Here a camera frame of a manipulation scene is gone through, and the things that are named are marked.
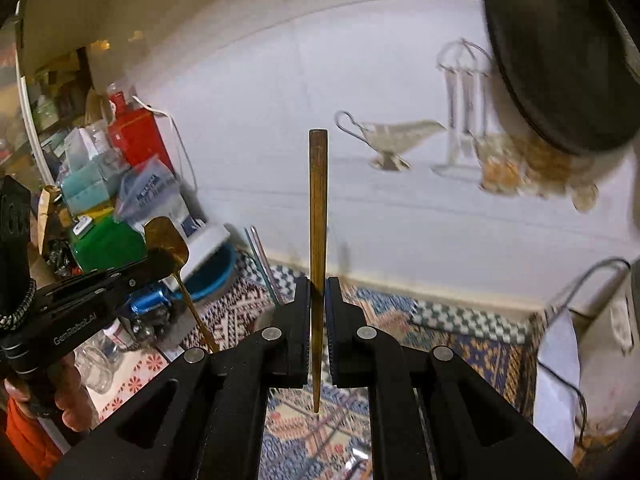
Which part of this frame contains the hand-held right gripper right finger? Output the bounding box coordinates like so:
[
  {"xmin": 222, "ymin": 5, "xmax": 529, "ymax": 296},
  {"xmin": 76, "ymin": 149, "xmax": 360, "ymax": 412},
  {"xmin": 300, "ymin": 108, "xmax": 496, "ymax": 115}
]
[{"xmin": 325, "ymin": 276, "xmax": 579, "ymax": 480}]

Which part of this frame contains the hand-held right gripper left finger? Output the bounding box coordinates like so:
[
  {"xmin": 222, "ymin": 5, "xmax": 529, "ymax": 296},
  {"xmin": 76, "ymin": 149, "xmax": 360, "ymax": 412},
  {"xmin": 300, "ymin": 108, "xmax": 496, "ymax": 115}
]
[{"xmin": 50, "ymin": 276, "xmax": 312, "ymax": 480}]

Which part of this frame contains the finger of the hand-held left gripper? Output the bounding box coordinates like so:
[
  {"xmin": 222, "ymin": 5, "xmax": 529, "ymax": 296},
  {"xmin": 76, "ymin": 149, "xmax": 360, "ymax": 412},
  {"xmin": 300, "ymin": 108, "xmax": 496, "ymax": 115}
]
[{"xmin": 112, "ymin": 249, "xmax": 175, "ymax": 311}]

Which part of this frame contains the gold spoon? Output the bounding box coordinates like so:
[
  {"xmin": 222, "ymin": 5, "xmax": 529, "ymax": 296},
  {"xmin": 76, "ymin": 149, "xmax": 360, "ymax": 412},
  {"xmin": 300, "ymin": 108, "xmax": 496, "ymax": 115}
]
[{"xmin": 144, "ymin": 216, "xmax": 221, "ymax": 354}]

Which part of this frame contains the metal chopstick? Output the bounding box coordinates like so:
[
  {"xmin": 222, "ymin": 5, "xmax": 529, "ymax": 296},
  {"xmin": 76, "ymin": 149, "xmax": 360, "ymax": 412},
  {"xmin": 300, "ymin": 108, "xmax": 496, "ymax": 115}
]
[
  {"xmin": 249, "ymin": 226, "xmax": 282, "ymax": 303},
  {"xmin": 243, "ymin": 226, "xmax": 277, "ymax": 307}
]

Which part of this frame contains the brown wooden chopstick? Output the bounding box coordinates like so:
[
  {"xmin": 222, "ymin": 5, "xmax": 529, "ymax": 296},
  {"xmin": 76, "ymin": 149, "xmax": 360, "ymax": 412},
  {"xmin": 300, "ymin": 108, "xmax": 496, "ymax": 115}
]
[{"xmin": 308, "ymin": 129, "xmax": 329, "ymax": 414}]

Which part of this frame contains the person's left hand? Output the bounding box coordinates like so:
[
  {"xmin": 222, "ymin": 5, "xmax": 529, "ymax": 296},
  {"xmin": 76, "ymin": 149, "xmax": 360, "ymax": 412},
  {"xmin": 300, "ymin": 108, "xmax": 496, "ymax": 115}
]
[{"xmin": 4, "ymin": 351, "xmax": 96, "ymax": 433}]

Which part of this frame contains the blue metal object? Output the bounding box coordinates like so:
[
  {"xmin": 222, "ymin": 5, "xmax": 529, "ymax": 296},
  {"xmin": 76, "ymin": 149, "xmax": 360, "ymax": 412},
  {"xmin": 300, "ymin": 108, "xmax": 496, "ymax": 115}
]
[{"xmin": 119, "ymin": 282, "xmax": 174, "ymax": 335}]

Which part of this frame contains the green box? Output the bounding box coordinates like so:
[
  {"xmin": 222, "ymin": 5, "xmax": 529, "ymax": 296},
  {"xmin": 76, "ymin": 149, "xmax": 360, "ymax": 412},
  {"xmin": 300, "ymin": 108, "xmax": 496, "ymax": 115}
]
[{"xmin": 69, "ymin": 219, "xmax": 149, "ymax": 277}]

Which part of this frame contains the glass jar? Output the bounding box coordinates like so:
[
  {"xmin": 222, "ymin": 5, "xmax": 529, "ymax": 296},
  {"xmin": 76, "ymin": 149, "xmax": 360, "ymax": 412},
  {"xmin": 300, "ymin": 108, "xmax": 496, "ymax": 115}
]
[{"xmin": 74, "ymin": 344, "xmax": 119, "ymax": 395}]

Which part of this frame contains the blue bowl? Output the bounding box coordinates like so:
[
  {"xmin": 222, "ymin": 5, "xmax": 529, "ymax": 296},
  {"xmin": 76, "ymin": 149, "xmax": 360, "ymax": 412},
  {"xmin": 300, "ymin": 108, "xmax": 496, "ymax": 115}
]
[{"xmin": 181, "ymin": 247, "xmax": 239, "ymax": 307}]

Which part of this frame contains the white flat box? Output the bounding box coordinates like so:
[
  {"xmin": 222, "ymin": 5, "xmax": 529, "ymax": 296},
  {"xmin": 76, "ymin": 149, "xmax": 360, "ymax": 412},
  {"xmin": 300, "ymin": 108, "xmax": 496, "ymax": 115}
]
[{"xmin": 184, "ymin": 220, "xmax": 232, "ymax": 262}]

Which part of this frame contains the blue white plastic bag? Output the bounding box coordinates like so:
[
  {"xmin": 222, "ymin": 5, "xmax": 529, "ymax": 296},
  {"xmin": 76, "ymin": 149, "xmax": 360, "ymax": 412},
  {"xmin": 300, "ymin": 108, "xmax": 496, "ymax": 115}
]
[{"xmin": 114, "ymin": 155, "xmax": 194, "ymax": 242}]

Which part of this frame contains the teal tissue box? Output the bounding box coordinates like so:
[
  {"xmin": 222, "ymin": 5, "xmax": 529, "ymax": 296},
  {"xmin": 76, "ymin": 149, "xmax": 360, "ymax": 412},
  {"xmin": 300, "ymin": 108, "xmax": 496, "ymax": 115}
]
[{"xmin": 61, "ymin": 156, "xmax": 127, "ymax": 217}]

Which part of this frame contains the patterned table mat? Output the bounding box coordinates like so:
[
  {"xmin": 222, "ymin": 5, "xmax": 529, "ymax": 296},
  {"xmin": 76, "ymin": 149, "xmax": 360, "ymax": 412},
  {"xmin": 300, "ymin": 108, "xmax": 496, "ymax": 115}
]
[{"xmin": 97, "ymin": 250, "xmax": 547, "ymax": 480}]

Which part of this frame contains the brown paper bag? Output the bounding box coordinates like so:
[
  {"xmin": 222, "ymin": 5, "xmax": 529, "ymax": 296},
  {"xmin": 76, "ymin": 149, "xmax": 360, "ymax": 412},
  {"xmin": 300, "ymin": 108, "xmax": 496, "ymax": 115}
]
[{"xmin": 37, "ymin": 185, "xmax": 64, "ymax": 257}]

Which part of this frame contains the red box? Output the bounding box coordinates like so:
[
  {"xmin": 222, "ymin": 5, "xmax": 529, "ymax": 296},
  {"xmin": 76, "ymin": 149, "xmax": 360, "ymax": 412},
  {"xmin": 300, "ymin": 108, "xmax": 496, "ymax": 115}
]
[{"xmin": 107, "ymin": 91, "xmax": 176, "ymax": 177}]

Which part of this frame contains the cluttered shelf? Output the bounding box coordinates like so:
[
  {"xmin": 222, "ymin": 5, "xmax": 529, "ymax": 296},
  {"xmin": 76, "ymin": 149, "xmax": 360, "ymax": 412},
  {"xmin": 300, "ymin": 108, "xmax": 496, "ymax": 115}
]
[{"xmin": 0, "ymin": 45, "xmax": 103, "ymax": 202}]

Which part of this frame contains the white cloth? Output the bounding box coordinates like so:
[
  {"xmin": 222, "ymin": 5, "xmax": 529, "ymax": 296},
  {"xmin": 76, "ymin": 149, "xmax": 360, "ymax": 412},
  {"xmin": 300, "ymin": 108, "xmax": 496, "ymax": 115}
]
[{"xmin": 532, "ymin": 309, "xmax": 584, "ymax": 462}]

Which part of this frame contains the white rice cooker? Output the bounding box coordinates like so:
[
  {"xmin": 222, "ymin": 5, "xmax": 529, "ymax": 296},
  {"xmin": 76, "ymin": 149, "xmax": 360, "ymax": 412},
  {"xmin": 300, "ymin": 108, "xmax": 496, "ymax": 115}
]
[{"xmin": 564, "ymin": 255, "xmax": 640, "ymax": 413}]

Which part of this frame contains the black frying pan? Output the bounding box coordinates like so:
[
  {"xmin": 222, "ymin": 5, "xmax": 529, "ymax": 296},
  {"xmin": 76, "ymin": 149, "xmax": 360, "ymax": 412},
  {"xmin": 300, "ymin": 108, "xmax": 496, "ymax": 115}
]
[{"xmin": 482, "ymin": 0, "xmax": 640, "ymax": 157}]

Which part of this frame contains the white cable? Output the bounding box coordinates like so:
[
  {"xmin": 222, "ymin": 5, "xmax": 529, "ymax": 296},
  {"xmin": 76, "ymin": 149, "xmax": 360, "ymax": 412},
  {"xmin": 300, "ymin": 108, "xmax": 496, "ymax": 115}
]
[{"xmin": 132, "ymin": 95, "xmax": 199, "ymax": 197}]

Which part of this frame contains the black power cable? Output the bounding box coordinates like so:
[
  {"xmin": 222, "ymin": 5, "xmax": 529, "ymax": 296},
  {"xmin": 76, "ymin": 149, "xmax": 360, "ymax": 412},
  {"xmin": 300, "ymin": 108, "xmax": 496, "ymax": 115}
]
[{"xmin": 536, "ymin": 257, "xmax": 632, "ymax": 442}]

